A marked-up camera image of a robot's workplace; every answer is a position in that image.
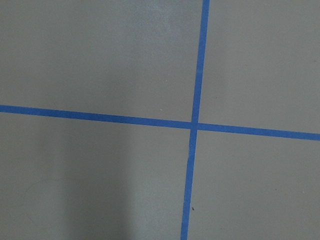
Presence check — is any crossing blue tape strip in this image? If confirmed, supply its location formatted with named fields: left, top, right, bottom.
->
left=0, top=105, right=320, bottom=141

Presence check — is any long blue tape strip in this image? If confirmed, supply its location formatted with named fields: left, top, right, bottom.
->
left=180, top=0, right=210, bottom=240

